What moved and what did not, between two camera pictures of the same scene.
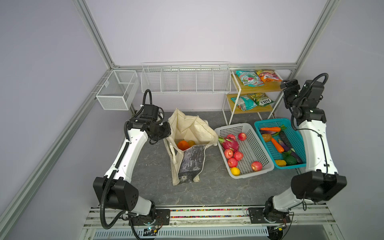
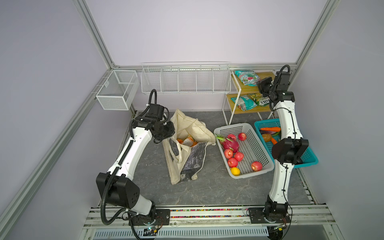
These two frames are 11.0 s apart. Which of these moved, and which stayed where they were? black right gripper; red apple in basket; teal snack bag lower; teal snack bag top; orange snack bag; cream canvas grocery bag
Moved: black right gripper; orange snack bag
Stayed: cream canvas grocery bag; teal snack bag top; red apple in basket; teal snack bag lower
